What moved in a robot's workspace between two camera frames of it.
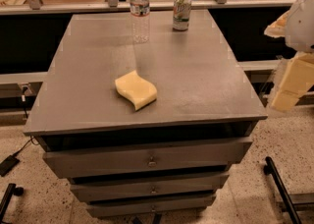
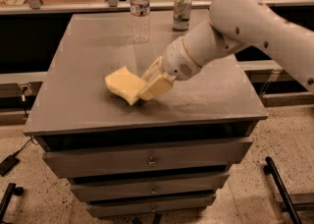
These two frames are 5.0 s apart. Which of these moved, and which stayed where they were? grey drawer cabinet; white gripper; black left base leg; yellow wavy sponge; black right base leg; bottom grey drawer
Moved: white gripper; yellow wavy sponge
Stayed: black left base leg; black right base leg; grey drawer cabinet; bottom grey drawer
